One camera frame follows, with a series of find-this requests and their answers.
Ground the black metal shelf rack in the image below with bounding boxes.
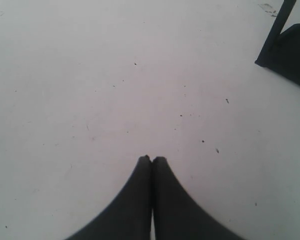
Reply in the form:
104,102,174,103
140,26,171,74
255,0,300,86

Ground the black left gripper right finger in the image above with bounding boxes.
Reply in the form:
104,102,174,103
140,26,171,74
152,156,242,240

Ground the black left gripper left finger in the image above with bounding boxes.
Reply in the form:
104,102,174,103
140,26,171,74
68,155,152,240

